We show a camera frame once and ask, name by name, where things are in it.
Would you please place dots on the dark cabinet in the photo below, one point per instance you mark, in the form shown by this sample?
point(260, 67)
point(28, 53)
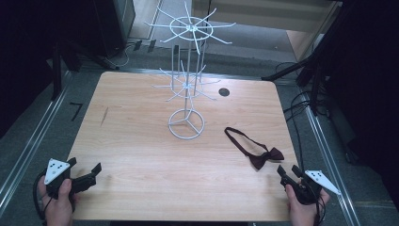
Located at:
point(116, 25)

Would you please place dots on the black metal stand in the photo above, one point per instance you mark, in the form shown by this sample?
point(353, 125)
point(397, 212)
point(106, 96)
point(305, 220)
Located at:
point(315, 84)
point(56, 72)

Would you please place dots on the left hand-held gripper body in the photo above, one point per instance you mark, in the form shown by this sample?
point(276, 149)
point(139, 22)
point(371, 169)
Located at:
point(56, 171)

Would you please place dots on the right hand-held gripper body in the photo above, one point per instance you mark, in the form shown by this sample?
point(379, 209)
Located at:
point(318, 179)

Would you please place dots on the metal floor rail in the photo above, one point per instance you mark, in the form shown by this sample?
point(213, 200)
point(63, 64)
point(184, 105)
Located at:
point(329, 163)
point(31, 144)

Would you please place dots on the dark red bow tie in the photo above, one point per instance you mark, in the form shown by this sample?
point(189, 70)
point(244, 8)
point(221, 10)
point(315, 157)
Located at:
point(273, 154)

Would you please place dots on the person's right hand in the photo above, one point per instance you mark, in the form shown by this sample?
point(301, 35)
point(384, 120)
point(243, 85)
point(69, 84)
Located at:
point(302, 215)

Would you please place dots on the person's left hand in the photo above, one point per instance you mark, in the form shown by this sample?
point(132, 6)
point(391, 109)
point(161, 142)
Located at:
point(59, 210)

